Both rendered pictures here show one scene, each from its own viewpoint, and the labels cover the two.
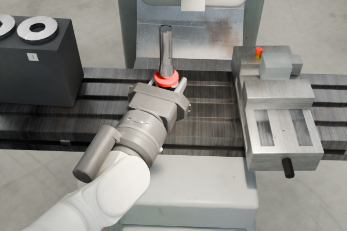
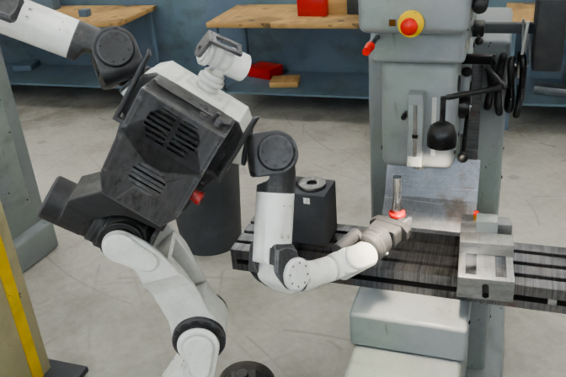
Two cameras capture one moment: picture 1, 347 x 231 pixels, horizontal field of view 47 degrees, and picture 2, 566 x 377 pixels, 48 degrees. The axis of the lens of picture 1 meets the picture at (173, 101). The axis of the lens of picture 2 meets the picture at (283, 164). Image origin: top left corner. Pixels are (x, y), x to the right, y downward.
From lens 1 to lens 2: 1.13 m
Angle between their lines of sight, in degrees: 26
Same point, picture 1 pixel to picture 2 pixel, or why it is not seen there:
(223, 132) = (442, 273)
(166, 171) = (394, 300)
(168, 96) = (396, 223)
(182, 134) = (409, 270)
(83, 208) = (338, 258)
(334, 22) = not seen: outside the picture
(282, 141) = (483, 273)
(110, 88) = not seen: hidden behind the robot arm
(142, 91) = (379, 219)
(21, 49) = (300, 194)
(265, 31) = not seen: hidden behind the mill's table
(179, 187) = (403, 311)
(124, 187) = (361, 255)
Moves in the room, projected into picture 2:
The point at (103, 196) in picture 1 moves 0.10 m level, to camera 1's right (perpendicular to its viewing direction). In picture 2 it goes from (349, 254) to (389, 257)
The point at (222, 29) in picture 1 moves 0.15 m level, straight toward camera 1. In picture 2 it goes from (458, 207) to (449, 228)
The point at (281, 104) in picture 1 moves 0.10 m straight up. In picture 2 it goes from (488, 250) to (489, 220)
